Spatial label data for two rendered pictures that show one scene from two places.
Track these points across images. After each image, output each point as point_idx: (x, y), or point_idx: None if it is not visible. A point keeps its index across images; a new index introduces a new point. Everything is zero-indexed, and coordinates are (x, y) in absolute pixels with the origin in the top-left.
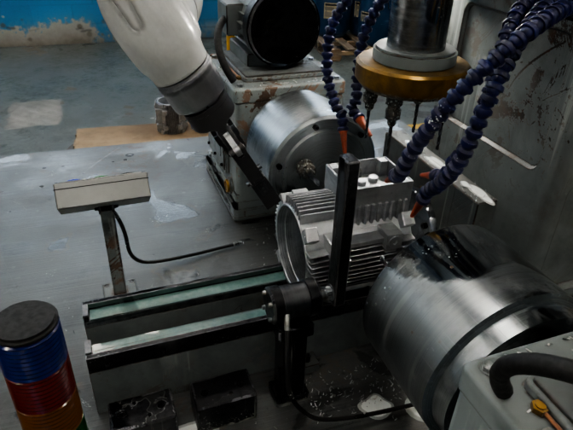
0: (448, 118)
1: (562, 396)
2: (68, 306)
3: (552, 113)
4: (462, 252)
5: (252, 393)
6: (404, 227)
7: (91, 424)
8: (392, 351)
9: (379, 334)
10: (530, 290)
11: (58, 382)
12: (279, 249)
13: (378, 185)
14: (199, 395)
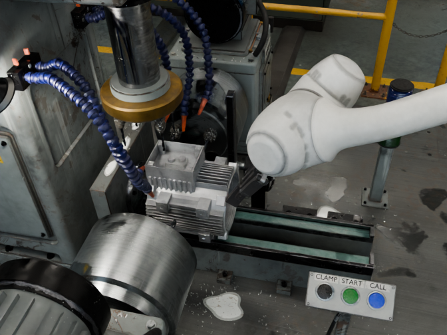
0: (59, 165)
1: (243, 46)
2: None
3: (92, 74)
4: (205, 88)
5: (285, 205)
6: None
7: (370, 250)
8: (243, 121)
9: (241, 129)
10: (203, 70)
11: None
12: (227, 230)
13: (183, 143)
14: (312, 215)
